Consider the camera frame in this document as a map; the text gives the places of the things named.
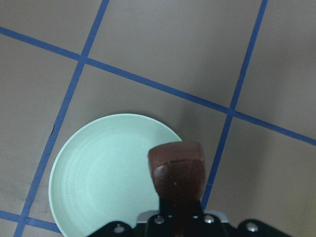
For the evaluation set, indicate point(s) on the brown bun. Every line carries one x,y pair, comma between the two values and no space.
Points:
178,173

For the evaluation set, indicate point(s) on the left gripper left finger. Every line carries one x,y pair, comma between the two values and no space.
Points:
158,225

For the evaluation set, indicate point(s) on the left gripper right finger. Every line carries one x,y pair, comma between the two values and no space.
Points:
202,224

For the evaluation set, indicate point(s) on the green plate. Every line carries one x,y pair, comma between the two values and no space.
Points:
101,174

